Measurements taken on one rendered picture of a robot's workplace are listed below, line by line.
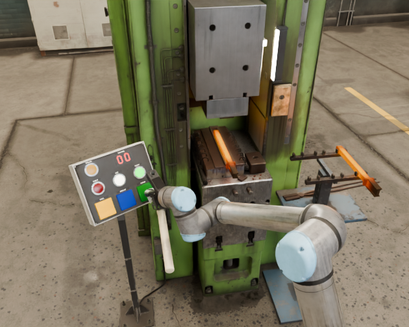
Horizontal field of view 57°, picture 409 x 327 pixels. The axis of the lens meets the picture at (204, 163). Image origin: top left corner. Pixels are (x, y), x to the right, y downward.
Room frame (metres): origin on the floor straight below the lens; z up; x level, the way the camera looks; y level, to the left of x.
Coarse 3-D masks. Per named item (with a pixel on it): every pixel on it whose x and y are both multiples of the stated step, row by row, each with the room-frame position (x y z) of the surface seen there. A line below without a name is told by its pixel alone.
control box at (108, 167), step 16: (144, 144) 1.49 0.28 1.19; (96, 160) 1.35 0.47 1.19; (112, 160) 1.38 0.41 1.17; (144, 160) 1.45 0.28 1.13; (80, 176) 1.29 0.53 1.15; (96, 176) 1.31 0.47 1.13; (112, 176) 1.34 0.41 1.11; (128, 176) 1.37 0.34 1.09; (144, 176) 1.40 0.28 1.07; (80, 192) 1.27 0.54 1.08; (112, 192) 1.30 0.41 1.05; (128, 208) 1.29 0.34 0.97; (96, 224) 1.19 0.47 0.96
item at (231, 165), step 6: (216, 132) 1.92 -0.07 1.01; (216, 138) 1.86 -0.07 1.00; (222, 144) 1.78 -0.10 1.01; (222, 150) 1.72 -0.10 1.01; (228, 156) 1.66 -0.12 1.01; (228, 162) 1.59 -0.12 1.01; (234, 162) 1.59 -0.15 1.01; (228, 168) 1.58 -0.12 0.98; (234, 168) 1.54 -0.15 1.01; (234, 174) 1.50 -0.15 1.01
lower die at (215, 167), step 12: (204, 132) 1.95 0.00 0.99; (204, 144) 1.83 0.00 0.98; (216, 144) 1.80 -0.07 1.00; (228, 144) 1.81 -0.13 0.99; (204, 156) 1.70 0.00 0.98; (216, 156) 1.69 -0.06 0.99; (240, 156) 1.68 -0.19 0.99; (204, 168) 1.63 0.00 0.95; (216, 168) 1.59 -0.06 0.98; (240, 168) 1.61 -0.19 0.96
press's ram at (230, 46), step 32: (192, 0) 1.72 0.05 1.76; (224, 0) 1.72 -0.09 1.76; (256, 0) 1.71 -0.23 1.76; (192, 32) 1.62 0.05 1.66; (224, 32) 1.59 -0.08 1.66; (256, 32) 1.62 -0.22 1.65; (192, 64) 1.64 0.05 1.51; (224, 64) 1.59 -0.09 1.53; (256, 64) 1.62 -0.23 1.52; (224, 96) 1.59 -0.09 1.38
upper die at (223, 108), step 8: (208, 104) 1.58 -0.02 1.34; (216, 104) 1.59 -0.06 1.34; (224, 104) 1.59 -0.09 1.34; (232, 104) 1.60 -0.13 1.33; (240, 104) 1.61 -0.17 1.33; (208, 112) 1.58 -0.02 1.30; (216, 112) 1.59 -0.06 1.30; (224, 112) 1.59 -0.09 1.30; (232, 112) 1.60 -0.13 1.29; (240, 112) 1.61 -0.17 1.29
